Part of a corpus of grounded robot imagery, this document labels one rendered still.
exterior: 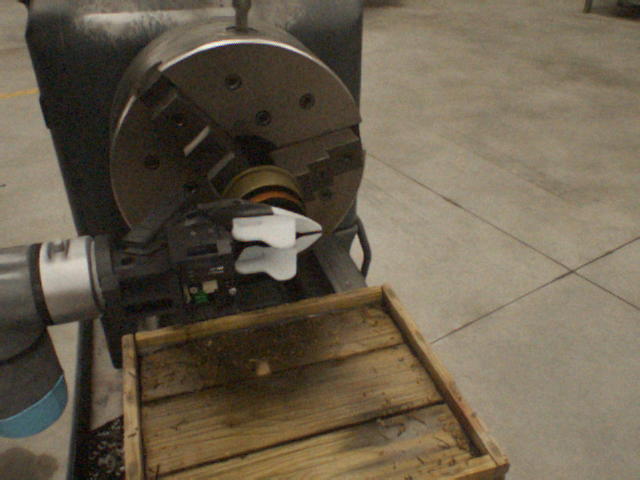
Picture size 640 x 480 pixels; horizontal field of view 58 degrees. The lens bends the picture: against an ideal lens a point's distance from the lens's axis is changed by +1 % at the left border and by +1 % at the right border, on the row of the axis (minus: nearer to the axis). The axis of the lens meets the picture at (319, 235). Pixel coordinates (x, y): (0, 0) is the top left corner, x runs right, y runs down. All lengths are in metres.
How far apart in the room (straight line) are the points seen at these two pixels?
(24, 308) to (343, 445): 0.34
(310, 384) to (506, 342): 1.49
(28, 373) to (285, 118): 0.38
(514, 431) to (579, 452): 0.18
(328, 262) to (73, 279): 0.48
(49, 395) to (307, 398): 0.27
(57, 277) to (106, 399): 0.70
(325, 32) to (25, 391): 0.58
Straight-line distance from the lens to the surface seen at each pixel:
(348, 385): 0.70
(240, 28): 0.70
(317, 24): 0.85
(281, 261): 0.57
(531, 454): 1.84
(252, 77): 0.67
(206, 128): 0.64
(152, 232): 0.57
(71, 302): 0.54
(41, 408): 0.63
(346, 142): 0.69
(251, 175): 0.62
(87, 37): 0.82
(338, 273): 0.89
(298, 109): 0.70
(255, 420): 0.67
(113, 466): 1.05
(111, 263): 0.53
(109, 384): 1.24
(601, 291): 2.50
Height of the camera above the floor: 1.40
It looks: 33 degrees down
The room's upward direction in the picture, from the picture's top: straight up
